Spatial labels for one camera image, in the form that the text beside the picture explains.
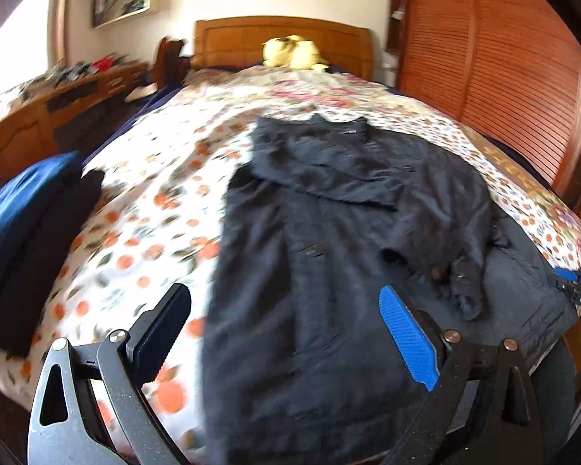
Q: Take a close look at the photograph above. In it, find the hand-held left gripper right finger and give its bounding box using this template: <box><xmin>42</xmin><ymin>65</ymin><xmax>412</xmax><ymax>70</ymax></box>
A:
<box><xmin>378</xmin><ymin>283</ymin><xmax>545</xmax><ymax>465</ymax></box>

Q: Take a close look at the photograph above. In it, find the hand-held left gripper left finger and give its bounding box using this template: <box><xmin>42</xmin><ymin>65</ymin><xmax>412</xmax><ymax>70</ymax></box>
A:
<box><xmin>26</xmin><ymin>282</ymin><xmax>193</xmax><ymax>465</ymax></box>

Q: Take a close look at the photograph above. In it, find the black jacket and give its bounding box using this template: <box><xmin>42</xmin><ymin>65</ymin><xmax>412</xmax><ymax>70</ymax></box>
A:
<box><xmin>201</xmin><ymin>114</ymin><xmax>579</xmax><ymax>465</ymax></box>

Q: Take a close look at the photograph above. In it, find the person's leg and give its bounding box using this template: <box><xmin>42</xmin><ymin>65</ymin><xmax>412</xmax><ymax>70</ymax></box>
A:
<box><xmin>528</xmin><ymin>339</ymin><xmax>579</xmax><ymax>465</ymax></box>

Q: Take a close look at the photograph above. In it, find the bed with floral sheet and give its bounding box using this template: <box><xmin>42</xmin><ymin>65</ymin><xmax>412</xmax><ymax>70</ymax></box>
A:
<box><xmin>0</xmin><ymin>65</ymin><xmax>581</xmax><ymax>465</ymax></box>

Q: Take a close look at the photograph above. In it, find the wooden louvred wardrobe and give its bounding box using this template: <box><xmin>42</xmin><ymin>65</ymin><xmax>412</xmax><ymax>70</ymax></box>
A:
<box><xmin>387</xmin><ymin>0</ymin><xmax>581</xmax><ymax>204</ymax></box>

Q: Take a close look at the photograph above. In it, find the white paper sheet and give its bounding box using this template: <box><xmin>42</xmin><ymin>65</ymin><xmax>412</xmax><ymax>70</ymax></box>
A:
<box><xmin>125</xmin><ymin>84</ymin><xmax>158</xmax><ymax>102</ymax></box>

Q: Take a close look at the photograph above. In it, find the wooden desk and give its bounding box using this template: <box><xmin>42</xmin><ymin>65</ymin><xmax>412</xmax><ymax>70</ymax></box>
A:
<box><xmin>0</xmin><ymin>60</ymin><xmax>151</xmax><ymax>199</ymax></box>

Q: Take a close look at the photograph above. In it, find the dark wooden chair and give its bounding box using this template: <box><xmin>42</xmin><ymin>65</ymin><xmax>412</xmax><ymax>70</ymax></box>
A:
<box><xmin>154</xmin><ymin>36</ymin><xmax>194</xmax><ymax>88</ymax></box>

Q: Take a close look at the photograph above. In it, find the pile of dark gadgets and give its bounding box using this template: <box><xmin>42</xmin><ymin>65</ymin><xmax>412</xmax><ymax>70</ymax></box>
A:
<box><xmin>48</xmin><ymin>60</ymin><xmax>95</xmax><ymax>83</ymax></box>

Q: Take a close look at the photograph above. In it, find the wooden bed headboard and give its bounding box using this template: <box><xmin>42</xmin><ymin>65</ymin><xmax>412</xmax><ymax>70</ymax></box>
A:
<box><xmin>194</xmin><ymin>16</ymin><xmax>373</xmax><ymax>81</ymax></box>

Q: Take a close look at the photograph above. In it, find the yellow plush toy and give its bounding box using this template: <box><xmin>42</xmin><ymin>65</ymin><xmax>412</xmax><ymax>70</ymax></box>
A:
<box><xmin>262</xmin><ymin>35</ymin><xmax>330</xmax><ymax>71</ymax></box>

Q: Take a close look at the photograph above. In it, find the window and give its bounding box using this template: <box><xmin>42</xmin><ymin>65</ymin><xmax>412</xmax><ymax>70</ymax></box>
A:
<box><xmin>0</xmin><ymin>0</ymin><xmax>61</xmax><ymax>102</ymax></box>

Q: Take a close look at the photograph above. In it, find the row of books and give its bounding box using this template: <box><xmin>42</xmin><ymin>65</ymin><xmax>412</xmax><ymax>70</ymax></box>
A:
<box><xmin>94</xmin><ymin>0</ymin><xmax>148</xmax><ymax>22</ymax></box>

